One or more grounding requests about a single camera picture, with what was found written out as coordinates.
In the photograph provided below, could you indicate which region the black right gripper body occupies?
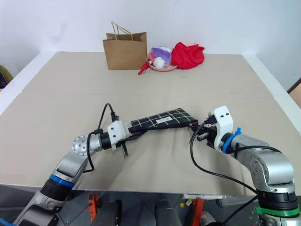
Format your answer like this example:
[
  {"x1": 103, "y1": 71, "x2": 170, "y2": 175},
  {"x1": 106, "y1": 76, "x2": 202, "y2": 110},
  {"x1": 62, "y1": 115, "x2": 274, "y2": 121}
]
[{"x1": 196, "y1": 113, "x2": 223, "y2": 149}]

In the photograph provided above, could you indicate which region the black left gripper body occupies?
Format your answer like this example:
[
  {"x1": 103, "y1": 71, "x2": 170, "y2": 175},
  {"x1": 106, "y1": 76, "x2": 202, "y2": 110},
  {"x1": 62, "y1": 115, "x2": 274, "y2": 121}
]
[{"x1": 119, "y1": 126, "x2": 135, "y2": 158}]

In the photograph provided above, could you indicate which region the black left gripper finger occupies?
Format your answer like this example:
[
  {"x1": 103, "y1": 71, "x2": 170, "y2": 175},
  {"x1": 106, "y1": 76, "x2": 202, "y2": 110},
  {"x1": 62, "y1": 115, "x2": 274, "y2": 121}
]
[{"x1": 125, "y1": 131, "x2": 148, "y2": 143}]

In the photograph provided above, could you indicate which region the black grid pencil pouch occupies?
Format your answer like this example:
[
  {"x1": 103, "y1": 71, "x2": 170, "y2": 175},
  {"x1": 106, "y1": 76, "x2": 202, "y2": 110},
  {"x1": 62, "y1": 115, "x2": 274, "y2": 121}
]
[{"x1": 130, "y1": 107, "x2": 198, "y2": 134}]

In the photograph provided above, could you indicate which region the beige table mat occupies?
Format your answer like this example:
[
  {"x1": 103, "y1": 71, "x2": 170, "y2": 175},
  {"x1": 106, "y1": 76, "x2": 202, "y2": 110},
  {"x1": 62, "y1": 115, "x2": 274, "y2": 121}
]
[
  {"x1": 0, "y1": 92, "x2": 301, "y2": 196},
  {"x1": 22, "y1": 51, "x2": 275, "y2": 100}
]

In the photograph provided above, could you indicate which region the red clip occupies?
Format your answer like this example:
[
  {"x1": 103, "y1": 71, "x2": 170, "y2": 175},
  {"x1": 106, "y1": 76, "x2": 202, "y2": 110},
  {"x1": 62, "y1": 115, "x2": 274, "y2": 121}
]
[{"x1": 138, "y1": 61, "x2": 151, "y2": 76}]

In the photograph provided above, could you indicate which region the pink plate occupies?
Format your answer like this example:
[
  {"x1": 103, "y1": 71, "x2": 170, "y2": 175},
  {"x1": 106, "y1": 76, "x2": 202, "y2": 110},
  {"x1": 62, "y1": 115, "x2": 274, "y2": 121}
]
[{"x1": 148, "y1": 63, "x2": 178, "y2": 72}]

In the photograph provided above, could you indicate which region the red crumpled cloth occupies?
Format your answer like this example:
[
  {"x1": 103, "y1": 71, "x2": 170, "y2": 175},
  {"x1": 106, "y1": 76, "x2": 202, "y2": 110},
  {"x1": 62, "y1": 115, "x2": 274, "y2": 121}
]
[{"x1": 171, "y1": 41, "x2": 206, "y2": 70}]

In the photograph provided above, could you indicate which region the white fluffy ball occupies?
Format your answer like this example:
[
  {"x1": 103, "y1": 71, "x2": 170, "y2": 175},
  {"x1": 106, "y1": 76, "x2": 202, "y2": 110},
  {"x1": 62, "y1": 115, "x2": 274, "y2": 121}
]
[{"x1": 153, "y1": 56, "x2": 164, "y2": 69}]

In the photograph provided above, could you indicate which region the brown paper bag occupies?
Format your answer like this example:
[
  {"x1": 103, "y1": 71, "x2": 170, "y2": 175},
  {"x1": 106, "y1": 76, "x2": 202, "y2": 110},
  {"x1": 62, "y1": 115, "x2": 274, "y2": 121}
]
[{"x1": 102, "y1": 21, "x2": 148, "y2": 71}]

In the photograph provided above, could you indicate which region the dark rounded shape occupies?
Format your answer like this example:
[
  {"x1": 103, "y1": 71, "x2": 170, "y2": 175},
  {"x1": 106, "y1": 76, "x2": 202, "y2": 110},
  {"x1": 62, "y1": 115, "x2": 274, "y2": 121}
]
[{"x1": 109, "y1": 200, "x2": 124, "y2": 226}]

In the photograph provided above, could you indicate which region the orange clamp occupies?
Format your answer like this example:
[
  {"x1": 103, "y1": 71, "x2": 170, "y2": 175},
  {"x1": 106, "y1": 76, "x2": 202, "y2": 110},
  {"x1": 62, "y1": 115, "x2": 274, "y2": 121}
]
[
  {"x1": 87, "y1": 193, "x2": 100, "y2": 223},
  {"x1": 191, "y1": 197, "x2": 204, "y2": 226}
]

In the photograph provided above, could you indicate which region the purple and white pouch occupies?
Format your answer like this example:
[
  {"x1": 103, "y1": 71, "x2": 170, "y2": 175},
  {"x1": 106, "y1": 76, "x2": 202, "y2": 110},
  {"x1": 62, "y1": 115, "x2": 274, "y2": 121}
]
[{"x1": 150, "y1": 46, "x2": 172, "y2": 67}]

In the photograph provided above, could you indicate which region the white rounded object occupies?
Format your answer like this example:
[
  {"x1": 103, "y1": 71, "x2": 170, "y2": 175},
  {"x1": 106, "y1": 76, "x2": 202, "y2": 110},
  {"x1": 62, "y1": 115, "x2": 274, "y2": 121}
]
[{"x1": 202, "y1": 211, "x2": 216, "y2": 225}]

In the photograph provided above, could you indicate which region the brown wooden panel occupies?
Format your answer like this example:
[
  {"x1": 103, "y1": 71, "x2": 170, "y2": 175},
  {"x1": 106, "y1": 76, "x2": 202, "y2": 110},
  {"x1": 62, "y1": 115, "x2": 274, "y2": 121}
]
[{"x1": 286, "y1": 78, "x2": 301, "y2": 105}]

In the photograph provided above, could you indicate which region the olive chair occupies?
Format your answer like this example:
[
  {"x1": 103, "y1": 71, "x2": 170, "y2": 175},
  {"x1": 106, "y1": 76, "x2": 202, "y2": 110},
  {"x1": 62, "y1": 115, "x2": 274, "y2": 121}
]
[{"x1": 0, "y1": 65, "x2": 13, "y2": 89}]

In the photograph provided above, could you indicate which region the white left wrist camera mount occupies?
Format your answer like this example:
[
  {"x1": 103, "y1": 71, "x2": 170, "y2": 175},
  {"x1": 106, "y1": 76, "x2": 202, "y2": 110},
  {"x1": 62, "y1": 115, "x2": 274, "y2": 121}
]
[{"x1": 107, "y1": 121, "x2": 130, "y2": 152}]

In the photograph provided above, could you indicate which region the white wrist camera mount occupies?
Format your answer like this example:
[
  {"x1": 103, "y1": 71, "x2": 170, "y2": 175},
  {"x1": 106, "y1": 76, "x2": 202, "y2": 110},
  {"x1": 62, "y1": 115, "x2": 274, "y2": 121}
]
[
  {"x1": 107, "y1": 121, "x2": 130, "y2": 152},
  {"x1": 212, "y1": 106, "x2": 235, "y2": 152}
]

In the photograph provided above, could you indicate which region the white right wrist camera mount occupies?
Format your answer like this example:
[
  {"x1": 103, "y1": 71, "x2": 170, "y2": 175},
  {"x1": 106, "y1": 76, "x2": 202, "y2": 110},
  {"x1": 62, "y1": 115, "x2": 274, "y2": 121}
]
[{"x1": 212, "y1": 106, "x2": 235, "y2": 152}]

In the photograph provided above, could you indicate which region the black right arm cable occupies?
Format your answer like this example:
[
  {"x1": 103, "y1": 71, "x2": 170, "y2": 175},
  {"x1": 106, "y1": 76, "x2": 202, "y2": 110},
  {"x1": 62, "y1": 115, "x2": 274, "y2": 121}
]
[{"x1": 189, "y1": 124, "x2": 260, "y2": 224}]

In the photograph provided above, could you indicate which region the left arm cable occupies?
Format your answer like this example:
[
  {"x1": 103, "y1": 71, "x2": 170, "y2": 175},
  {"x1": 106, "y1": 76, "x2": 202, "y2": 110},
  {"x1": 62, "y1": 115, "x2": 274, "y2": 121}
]
[{"x1": 86, "y1": 103, "x2": 119, "y2": 174}]

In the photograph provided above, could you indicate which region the white metal bracket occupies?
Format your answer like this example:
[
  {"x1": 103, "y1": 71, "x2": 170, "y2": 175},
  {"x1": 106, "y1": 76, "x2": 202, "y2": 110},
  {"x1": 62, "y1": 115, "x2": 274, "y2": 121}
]
[{"x1": 182, "y1": 193, "x2": 223, "y2": 201}]

